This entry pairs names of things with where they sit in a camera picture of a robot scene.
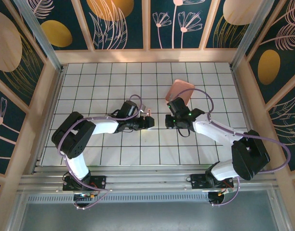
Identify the pink plastic tray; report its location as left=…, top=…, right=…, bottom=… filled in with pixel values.
left=165, top=79, right=195, bottom=107

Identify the black electronics board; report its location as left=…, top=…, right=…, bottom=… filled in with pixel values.
left=73, top=192, right=98, bottom=202

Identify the aluminium mounting rail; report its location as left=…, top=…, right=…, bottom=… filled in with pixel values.
left=16, top=163, right=279, bottom=193

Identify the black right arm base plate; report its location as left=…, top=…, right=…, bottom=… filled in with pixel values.
left=187, top=173, right=234, bottom=191

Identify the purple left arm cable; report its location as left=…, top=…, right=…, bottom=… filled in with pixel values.
left=56, top=94, right=142, bottom=210

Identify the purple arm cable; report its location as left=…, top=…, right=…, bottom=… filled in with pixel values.
left=56, top=94, right=142, bottom=210
left=182, top=88, right=292, bottom=207

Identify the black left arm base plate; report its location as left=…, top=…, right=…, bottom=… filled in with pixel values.
left=62, top=175, right=107, bottom=192

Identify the grey slotted cable duct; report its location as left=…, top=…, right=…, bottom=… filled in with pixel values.
left=27, top=193, right=274, bottom=204

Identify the aluminium frame post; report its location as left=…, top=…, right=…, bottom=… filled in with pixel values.
left=230, top=0, right=275, bottom=71
left=12, top=0, right=64, bottom=72

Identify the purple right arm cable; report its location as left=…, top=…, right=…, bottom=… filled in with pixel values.
left=182, top=88, right=292, bottom=207

